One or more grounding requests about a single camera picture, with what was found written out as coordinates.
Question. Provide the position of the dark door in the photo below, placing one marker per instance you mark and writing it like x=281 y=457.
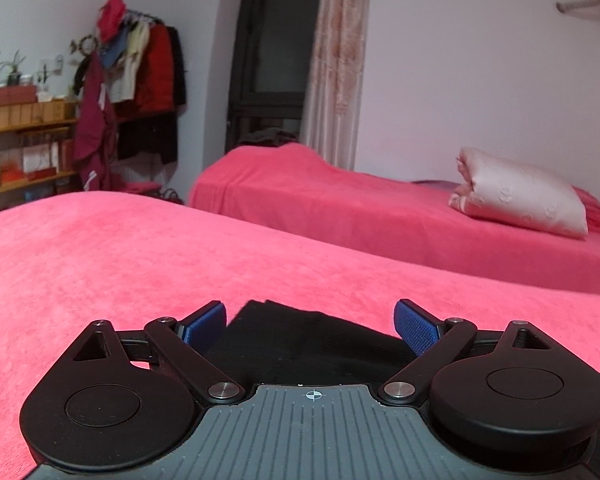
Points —
x=275 y=35

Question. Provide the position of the brown long box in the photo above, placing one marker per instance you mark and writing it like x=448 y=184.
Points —
x=10 y=94

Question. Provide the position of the dark red hanging garment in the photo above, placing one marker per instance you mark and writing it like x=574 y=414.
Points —
x=94 y=135

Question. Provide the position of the white boxes on shelf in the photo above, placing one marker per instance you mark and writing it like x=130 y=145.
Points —
x=40 y=157

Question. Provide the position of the dark cloth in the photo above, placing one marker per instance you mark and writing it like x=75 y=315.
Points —
x=267 y=137

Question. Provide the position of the row of tan boxes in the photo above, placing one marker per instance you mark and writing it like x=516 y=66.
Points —
x=25 y=114

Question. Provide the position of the wooden shelf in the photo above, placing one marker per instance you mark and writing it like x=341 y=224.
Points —
x=27 y=129

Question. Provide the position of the floral curtain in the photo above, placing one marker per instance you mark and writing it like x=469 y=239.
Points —
x=337 y=60

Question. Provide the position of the blue hanging garment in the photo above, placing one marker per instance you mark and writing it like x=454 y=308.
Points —
x=112 y=50

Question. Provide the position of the pale pink pillow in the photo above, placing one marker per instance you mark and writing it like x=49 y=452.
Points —
x=520 y=195

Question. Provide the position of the bed with red blanket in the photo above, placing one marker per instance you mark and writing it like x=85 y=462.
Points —
x=355 y=210

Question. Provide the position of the black pants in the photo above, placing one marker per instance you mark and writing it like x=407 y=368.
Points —
x=305 y=345

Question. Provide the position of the white hanging garment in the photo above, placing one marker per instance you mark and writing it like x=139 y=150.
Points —
x=130 y=70

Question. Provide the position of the red hanging jacket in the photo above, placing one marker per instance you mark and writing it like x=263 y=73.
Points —
x=157 y=70

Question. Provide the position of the round wall ornament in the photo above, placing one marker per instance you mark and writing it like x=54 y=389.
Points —
x=84 y=45

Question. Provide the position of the black hanging coat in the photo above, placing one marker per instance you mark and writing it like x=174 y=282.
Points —
x=177 y=75

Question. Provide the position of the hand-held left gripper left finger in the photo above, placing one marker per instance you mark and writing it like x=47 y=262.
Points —
x=206 y=329

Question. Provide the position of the red cloth on rack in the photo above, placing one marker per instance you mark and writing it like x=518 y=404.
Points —
x=111 y=15

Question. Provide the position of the red folded blanket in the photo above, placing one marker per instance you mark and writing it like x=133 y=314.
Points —
x=597 y=212

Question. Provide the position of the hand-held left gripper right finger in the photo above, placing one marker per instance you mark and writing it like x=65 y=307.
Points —
x=417 y=334

